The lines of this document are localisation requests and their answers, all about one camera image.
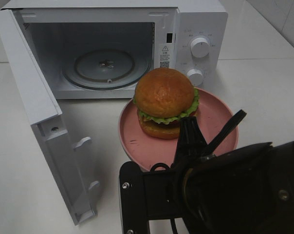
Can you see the lower white timer knob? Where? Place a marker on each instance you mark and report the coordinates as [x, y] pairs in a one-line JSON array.
[[195, 76]]

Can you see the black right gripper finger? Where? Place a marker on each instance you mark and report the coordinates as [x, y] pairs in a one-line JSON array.
[[231, 124]]

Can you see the burger with lettuce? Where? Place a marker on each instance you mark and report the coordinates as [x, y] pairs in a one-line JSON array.
[[163, 97]]

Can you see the white warning label sticker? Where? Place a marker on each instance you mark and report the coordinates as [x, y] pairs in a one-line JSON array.
[[166, 55]]

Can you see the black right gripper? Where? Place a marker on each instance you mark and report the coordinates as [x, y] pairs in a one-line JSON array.
[[146, 196]]

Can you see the upper white power knob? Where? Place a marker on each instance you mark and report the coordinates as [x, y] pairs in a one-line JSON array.
[[199, 46]]

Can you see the white microwave oven body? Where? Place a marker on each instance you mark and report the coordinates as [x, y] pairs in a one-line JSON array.
[[65, 29]]

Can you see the white microwave door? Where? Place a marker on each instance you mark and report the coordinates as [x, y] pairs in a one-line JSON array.
[[70, 162]]

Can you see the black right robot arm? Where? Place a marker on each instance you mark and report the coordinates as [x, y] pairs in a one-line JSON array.
[[246, 191]]

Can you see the glass microwave turntable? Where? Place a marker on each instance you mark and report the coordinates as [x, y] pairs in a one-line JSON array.
[[106, 69]]

